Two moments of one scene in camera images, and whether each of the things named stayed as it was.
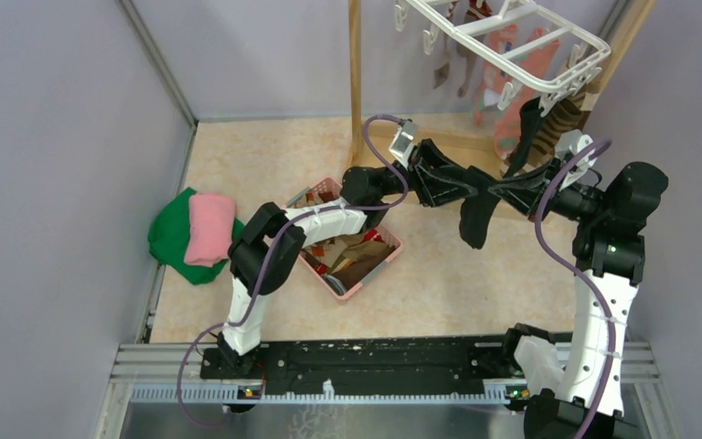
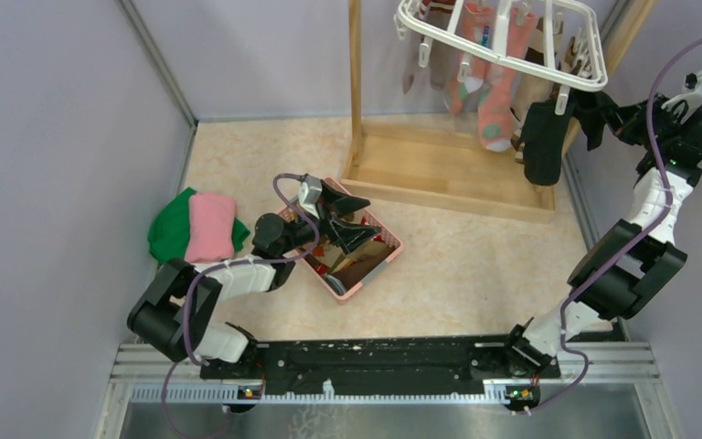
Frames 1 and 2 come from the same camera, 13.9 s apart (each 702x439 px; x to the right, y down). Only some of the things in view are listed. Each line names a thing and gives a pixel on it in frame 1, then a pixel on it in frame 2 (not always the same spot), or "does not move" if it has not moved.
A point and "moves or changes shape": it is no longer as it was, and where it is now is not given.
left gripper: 430,169 -> 337,229
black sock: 530,116 moves or changes shape
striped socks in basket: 345,262 does not move
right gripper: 524,196 -> 628,119
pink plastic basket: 345,264 does not move
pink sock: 540,53 -> 495,112
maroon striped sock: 455,55 -> 445,51
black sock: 476,212 -> 591,110
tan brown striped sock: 566,117 -> 572,60
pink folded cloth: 211,228 does not move
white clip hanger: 520,42 moves or changes shape
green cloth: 168,236 does not move
